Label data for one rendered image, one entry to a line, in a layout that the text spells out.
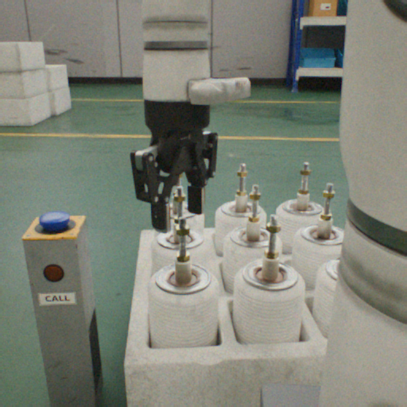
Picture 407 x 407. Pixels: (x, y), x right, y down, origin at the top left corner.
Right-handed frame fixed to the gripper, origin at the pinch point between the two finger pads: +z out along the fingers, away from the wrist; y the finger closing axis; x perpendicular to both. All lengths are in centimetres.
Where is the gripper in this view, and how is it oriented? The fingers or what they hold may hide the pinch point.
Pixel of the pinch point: (180, 212)
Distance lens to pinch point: 52.1
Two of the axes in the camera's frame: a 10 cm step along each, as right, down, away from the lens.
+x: 8.1, 2.0, -5.5
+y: -5.9, 2.9, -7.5
